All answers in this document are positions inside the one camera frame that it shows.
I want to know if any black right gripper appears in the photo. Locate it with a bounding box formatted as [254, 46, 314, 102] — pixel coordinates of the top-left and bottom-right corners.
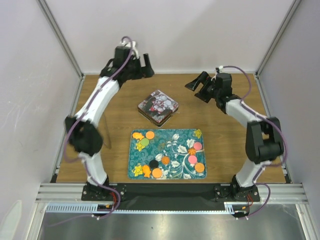
[184, 71, 220, 104]

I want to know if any gold tin lid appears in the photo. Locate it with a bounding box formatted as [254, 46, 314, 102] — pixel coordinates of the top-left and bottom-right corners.
[137, 89, 179, 113]

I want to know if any gold cookie tin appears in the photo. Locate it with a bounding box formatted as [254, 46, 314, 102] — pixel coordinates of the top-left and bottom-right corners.
[138, 108, 177, 128]

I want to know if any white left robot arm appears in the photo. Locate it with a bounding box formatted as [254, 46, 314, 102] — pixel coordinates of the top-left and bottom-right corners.
[64, 41, 155, 201]

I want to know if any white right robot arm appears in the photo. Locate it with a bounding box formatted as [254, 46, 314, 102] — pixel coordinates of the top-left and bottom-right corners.
[185, 70, 285, 202]

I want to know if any pink sandwich cookie upper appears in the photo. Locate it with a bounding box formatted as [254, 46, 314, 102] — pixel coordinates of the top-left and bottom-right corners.
[193, 142, 203, 151]

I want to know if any pink sandwich cookie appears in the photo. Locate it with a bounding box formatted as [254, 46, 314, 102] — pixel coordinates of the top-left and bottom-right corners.
[188, 155, 198, 165]
[193, 142, 203, 151]

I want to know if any orange dotted cookie top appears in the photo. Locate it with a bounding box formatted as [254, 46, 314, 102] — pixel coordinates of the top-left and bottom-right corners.
[145, 131, 155, 140]

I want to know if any orange dotted cookie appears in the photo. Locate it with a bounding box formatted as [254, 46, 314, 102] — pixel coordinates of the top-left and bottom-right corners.
[194, 162, 205, 173]
[152, 167, 163, 179]
[145, 131, 155, 140]

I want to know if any orange fish cookie top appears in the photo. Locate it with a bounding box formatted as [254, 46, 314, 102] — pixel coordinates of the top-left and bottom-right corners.
[132, 132, 145, 141]

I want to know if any orange fish cookie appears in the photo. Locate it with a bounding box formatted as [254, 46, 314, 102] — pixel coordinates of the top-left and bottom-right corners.
[142, 165, 152, 178]
[132, 132, 145, 141]

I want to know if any orange flower cookie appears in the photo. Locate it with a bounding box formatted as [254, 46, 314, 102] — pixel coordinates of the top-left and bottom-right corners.
[187, 147, 197, 156]

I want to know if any pink sandwich cookie lower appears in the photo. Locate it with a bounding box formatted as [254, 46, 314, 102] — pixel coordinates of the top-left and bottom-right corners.
[188, 155, 198, 165]

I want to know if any orange dotted cookie right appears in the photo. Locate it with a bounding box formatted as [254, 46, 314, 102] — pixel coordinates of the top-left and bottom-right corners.
[194, 162, 205, 173]

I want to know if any teal floral tray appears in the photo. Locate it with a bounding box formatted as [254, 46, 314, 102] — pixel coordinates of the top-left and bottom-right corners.
[127, 128, 207, 180]

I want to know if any orange swirl cookie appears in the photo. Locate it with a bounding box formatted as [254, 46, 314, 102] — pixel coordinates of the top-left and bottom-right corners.
[161, 156, 170, 165]

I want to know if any black sandwich cookie lower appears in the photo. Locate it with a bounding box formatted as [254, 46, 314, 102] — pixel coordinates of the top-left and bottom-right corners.
[149, 159, 159, 170]

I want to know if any orange fish cookie bottom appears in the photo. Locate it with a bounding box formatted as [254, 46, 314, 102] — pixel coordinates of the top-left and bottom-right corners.
[142, 165, 152, 178]

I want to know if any orange dotted cookie bottom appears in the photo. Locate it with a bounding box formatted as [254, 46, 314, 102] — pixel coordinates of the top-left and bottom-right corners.
[152, 167, 163, 179]

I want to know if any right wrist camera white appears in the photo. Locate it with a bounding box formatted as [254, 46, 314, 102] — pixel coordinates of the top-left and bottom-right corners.
[211, 65, 224, 82]

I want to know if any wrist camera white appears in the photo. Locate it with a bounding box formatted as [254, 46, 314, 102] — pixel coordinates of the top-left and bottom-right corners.
[120, 40, 140, 59]
[211, 65, 224, 82]

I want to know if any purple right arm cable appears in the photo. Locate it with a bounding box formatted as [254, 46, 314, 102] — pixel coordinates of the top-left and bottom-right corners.
[222, 65, 287, 186]

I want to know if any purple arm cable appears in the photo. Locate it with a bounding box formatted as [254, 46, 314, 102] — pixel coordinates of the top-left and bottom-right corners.
[222, 65, 287, 186]
[62, 36, 135, 187]

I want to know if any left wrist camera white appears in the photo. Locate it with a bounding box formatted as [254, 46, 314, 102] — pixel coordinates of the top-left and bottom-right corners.
[120, 40, 140, 59]

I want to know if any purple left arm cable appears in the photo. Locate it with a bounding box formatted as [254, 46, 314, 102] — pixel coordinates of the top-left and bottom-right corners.
[62, 36, 135, 187]

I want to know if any white cable duct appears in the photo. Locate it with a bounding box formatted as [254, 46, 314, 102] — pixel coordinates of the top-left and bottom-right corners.
[46, 203, 240, 215]

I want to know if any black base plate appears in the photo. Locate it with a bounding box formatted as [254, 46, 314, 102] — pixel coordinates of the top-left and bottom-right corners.
[81, 182, 261, 212]

